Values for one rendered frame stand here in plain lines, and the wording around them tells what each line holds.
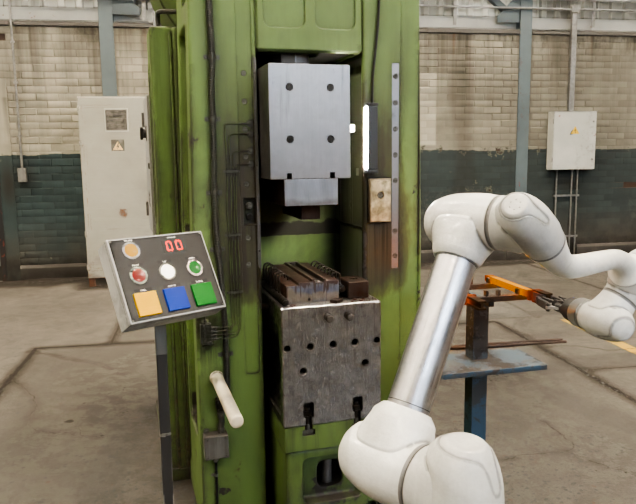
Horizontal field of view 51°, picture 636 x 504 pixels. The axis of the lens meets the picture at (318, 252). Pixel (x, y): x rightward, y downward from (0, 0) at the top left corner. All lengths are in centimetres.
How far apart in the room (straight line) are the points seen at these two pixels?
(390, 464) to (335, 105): 137
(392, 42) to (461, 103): 631
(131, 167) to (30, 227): 158
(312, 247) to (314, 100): 77
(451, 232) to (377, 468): 57
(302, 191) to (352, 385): 74
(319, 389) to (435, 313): 100
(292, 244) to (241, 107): 70
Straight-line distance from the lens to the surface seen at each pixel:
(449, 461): 140
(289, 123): 238
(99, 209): 778
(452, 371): 237
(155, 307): 211
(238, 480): 278
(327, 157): 241
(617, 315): 201
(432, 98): 883
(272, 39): 254
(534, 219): 155
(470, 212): 162
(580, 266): 180
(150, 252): 218
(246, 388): 264
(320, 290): 246
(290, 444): 254
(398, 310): 274
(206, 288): 221
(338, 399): 253
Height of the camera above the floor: 146
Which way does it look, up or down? 8 degrees down
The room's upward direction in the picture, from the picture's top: 1 degrees counter-clockwise
